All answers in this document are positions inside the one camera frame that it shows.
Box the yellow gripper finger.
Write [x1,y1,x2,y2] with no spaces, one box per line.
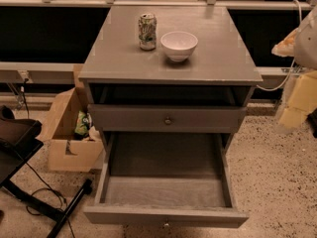
[278,70,317,129]

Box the white ceramic bowl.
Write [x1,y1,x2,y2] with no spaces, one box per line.
[160,31,198,62]

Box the green snack bag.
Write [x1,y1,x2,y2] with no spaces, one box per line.
[74,111,92,139]

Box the grey top drawer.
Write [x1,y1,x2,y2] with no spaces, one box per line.
[88,104,246,133]

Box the white cable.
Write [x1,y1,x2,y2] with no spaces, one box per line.
[257,0,304,92]

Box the black floor cable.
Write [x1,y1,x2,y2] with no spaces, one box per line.
[19,156,77,238]

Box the grey wooden drawer cabinet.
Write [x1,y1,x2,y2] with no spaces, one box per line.
[78,5,264,144]

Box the green soda can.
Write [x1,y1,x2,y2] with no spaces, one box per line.
[138,13,157,51]

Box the cardboard box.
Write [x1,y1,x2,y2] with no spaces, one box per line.
[36,62,105,174]

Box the grey drawer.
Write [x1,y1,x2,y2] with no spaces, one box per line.
[84,132,248,228]
[88,104,246,133]

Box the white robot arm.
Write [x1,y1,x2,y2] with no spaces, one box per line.
[271,7,317,133]

